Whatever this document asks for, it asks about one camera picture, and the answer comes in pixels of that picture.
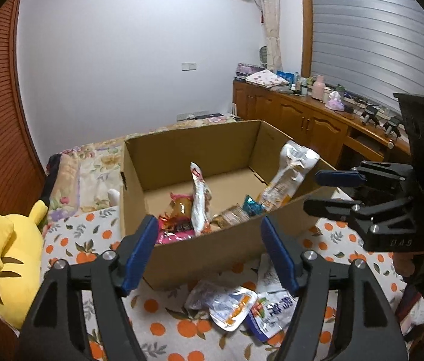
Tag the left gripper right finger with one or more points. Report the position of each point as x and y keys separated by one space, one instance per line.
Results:
x=365 y=326

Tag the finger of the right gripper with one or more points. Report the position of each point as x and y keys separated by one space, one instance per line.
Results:
x=351 y=178
x=337 y=210

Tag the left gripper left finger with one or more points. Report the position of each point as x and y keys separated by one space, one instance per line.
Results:
x=55 y=326

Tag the long white orange snack bag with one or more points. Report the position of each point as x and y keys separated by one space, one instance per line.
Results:
x=295 y=162

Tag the small teal candy wrapper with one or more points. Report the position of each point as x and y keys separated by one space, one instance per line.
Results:
x=251 y=207

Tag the brown snack bar packet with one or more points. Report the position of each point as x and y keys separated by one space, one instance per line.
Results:
x=230 y=217

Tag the white red-label snack bag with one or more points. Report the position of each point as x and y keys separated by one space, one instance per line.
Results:
x=200 y=204

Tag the pink snack pack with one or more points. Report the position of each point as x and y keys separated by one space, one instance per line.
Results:
x=175 y=223

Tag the white blue-text snack bag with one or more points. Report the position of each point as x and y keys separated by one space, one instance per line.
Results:
x=273 y=310

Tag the wooden sideboard cabinet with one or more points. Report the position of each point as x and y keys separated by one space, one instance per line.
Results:
x=341 y=139

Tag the pink tissue pack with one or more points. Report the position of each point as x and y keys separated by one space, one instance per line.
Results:
x=334 y=102

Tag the black clamp on sideboard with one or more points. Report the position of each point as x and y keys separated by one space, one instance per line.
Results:
x=391 y=127
x=369 y=115

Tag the yellow Pikachu plush toy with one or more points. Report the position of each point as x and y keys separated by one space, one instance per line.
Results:
x=21 y=246

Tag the pink bottle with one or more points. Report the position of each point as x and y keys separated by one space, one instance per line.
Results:
x=318 y=88

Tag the brown cardboard box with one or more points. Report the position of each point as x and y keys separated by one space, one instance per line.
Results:
x=237 y=159

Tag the orange-print white tablecloth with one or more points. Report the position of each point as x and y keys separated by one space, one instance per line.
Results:
x=180 y=324

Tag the folded floral cloth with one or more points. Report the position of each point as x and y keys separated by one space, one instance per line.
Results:
x=266 y=79

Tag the small white fan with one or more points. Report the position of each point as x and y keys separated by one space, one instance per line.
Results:
x=263 y=56

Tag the grey window blind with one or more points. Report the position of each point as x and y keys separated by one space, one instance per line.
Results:
x=374 y=48

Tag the floral bed quilt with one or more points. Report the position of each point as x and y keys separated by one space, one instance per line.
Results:
x=85 y=174

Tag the floral curtain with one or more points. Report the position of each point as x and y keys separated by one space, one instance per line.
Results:
x=271 y=14

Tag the wall socket plate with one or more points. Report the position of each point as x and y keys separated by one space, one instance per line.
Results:
x=187 y=67

